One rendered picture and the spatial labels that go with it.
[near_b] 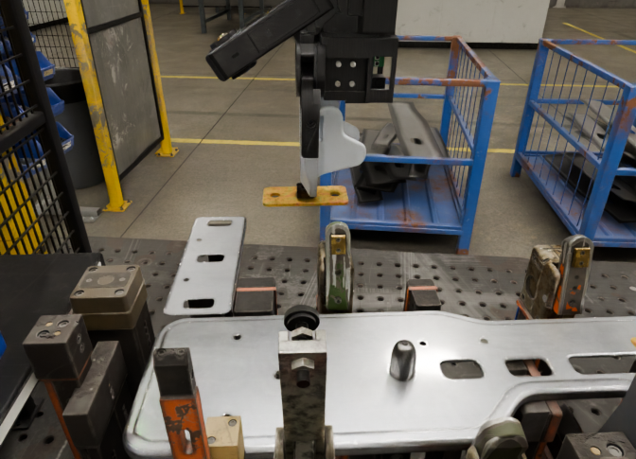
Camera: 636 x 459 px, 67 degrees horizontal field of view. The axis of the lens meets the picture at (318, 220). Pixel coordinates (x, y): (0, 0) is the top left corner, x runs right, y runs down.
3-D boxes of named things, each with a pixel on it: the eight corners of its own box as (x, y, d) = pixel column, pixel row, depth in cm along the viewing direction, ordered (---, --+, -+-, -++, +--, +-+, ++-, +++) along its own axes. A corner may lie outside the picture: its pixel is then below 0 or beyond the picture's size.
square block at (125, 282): (177, 421, 89) (142, 262, 71) (167, 462, 82) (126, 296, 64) (133, 423, 89) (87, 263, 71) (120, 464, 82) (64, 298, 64)
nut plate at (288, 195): (344, 187, 50) (345, 177, 49) (348, 204, 47) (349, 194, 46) (264, 189, 50) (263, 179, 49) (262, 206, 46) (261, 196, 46)
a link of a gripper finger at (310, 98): (319, 164, 41) (321, 55, 37) (301, 164, 41) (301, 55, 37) (316, 147, 45) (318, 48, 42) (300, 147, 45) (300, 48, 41)
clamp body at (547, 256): (525, 380, 98) (570, 236, 81) (553, 433, 87) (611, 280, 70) (480, 382, 97) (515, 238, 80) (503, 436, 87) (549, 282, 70)
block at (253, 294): (290, 386, 97) (285, 273, 82) (290, 435, 87) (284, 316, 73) (241, 388, 96) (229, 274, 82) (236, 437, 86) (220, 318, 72)
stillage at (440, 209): (336, 164, 369) (339, 32, 322) (442, 168, 361) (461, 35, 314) (319, 250, 266) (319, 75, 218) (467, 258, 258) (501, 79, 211)
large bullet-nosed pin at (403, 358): (410, 369, 63) (415, 332, 60) (415, 389, 61) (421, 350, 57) (386, 370, 63) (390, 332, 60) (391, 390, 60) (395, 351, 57)
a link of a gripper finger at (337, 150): (364, 207, 45) (371, 108, 41) (301, 208, 44) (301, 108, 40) (360, 195, 48) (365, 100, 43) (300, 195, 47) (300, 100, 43)
